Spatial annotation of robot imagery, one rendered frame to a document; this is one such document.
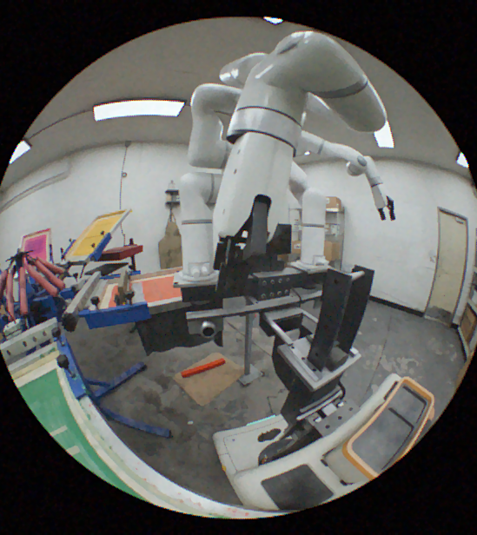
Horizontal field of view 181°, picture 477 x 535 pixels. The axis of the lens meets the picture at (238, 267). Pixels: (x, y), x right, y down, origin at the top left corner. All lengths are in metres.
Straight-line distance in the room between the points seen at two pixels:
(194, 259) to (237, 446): 0.95
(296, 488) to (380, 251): 3.54
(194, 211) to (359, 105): 0.43
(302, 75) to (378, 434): 0.45
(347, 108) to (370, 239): 3.48
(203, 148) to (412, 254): 3.53
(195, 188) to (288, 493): 0.73
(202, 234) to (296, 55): 0.44
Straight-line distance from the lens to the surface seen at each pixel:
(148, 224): 2.93
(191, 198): 0.46
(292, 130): 0.17
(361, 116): 0.19
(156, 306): 0.70
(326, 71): 0.15
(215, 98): 0.45
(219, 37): 1.81
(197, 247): 0.46
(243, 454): 1.01
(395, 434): 0.38
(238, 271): 0.17
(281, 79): 0.17
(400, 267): 3.60
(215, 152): 0.47
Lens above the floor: 1.28
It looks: 14 degrees down
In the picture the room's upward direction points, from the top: straight up
